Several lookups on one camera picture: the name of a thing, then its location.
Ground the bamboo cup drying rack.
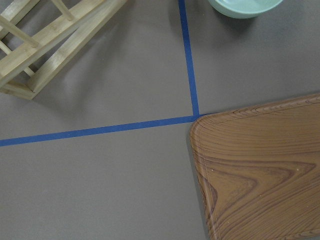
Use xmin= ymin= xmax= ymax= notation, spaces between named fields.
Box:
xmin=0 ymin=0 xmax=126 ymax=100

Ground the mint green bowl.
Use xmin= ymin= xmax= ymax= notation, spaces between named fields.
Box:
xmin=208 ymin=0 xmax=283 ymax=19

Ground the wooden grain tray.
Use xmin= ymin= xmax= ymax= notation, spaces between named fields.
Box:
xmin=190 ymin=93 xmax=320 ymax=240

